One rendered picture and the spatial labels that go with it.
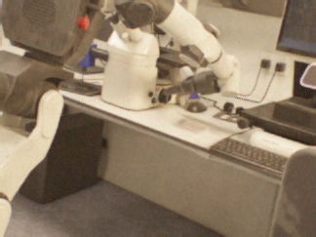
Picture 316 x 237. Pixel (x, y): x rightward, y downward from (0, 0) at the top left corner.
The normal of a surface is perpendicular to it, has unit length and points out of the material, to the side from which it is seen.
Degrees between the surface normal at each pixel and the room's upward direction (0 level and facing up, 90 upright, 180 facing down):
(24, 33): 90
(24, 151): 107
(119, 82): 91
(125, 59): 90
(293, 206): 90
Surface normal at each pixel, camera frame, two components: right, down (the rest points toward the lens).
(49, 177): 0.80, 0.29
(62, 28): -0.17, 0.27
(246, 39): -0.58, 0.16
